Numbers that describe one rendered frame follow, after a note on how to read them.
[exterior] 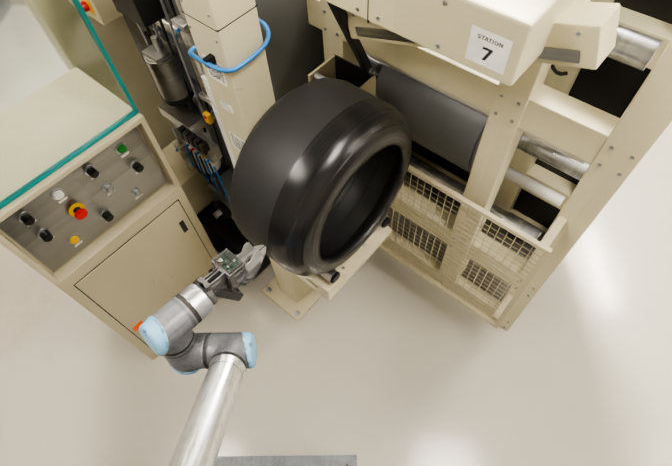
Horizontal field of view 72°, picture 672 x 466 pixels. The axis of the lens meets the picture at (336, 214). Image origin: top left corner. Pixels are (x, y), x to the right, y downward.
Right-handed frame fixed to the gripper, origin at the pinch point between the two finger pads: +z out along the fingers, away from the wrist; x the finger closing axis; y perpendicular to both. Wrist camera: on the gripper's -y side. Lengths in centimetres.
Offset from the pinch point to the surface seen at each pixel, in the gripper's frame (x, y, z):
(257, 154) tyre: 9.4, 23.4, 10.3
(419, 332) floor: -34, -112, 64
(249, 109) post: 25.3, 22.0, 22.2
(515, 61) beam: -36, 56, 41
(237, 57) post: 25, 39, 21
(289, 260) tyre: -8.3, 0.8, 2.3
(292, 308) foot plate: 25, -115, 32
